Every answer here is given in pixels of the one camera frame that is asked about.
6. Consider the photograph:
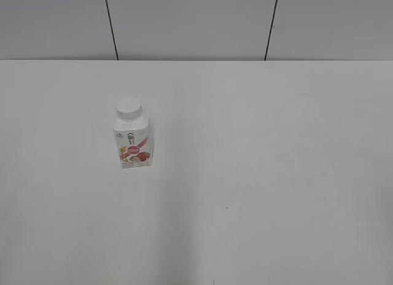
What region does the white yili yogurt bottle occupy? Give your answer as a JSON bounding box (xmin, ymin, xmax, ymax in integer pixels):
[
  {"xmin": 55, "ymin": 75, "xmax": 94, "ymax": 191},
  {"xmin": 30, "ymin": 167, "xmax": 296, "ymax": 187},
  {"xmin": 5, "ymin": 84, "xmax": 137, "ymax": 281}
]
[{"xmin": 112, "ymin": 109, "xmax": 154, "ymax": 168}]

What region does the white plastic bottle cap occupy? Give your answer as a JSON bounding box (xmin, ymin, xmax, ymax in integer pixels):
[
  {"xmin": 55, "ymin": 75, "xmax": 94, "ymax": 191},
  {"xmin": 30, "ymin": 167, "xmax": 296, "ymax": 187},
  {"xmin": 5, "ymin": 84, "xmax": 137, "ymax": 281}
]
[{"xmin": 116, "ymin": 98, "xmax": 142, "ymax": 120}]

